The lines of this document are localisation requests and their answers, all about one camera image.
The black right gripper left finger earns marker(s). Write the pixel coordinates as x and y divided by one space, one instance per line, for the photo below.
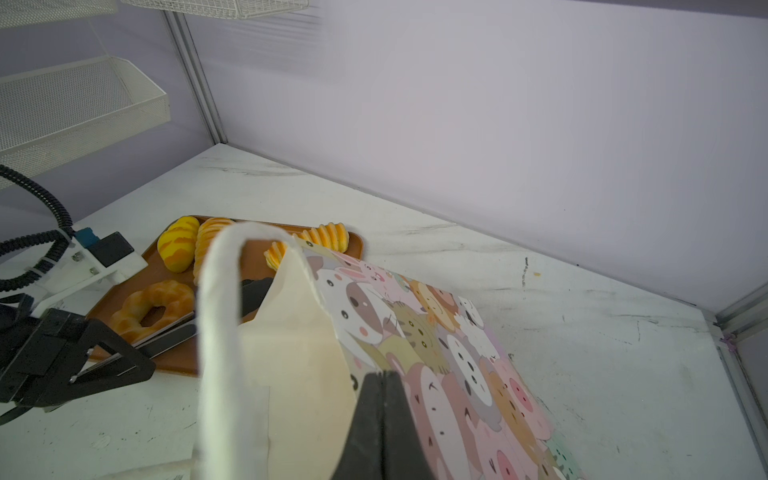
361 457

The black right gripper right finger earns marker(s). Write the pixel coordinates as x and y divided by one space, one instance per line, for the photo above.
403 457

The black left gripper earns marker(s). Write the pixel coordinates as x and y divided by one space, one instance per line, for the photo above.
60 356

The cartoon animal paper bag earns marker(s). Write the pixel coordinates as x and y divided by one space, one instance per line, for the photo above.
279 388

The yellow fake bread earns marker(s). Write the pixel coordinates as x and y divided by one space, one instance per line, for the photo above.
207 232
174 299
176 245

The ridged long fake bread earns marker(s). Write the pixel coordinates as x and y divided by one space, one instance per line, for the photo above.
333 236

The brown plastic tray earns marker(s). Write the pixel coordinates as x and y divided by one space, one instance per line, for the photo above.
183 358

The white mesh lower shelf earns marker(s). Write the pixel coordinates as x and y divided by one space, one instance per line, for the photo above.
54 115

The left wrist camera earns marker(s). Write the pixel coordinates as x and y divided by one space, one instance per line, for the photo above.
88 260

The white wire basket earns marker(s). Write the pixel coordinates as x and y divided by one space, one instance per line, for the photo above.
223 9

